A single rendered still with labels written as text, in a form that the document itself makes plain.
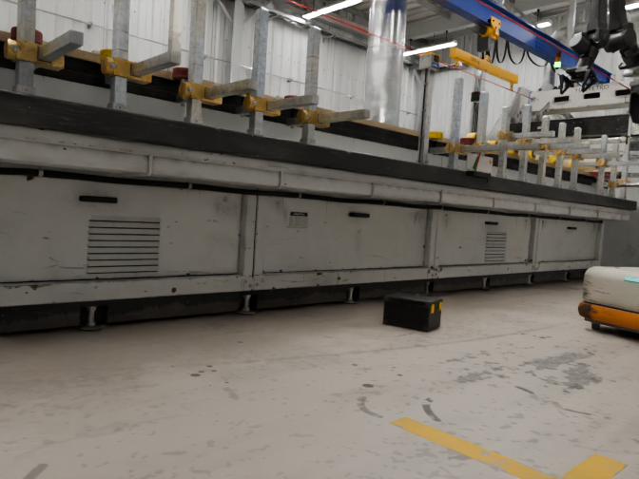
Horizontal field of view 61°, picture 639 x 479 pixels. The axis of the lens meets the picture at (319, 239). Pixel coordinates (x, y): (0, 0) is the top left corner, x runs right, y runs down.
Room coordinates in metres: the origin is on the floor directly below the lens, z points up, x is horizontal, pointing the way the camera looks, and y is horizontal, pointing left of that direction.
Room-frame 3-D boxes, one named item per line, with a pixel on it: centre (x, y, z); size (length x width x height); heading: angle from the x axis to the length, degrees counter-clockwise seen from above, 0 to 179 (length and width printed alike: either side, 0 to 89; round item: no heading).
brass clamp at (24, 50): (1.46, 0.78, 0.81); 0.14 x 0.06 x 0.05; 133
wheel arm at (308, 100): (1.95, 0.19, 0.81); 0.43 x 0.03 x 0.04; 43
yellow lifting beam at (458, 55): (7.86, -2.22, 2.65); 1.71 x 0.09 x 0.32; 133
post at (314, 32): (2.13, 0.07, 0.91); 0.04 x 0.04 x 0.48; 43
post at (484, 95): (2.98, -0.84, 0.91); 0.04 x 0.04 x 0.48; 43
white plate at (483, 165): (2.94, -0.84, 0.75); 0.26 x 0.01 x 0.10; 133
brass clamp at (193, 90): (1.80, 0.42, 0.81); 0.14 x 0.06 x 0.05; 133
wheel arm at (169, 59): (1.60, 0.55, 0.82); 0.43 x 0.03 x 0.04; 43
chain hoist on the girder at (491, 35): (7.86, -2.22, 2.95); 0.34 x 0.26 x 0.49; 133
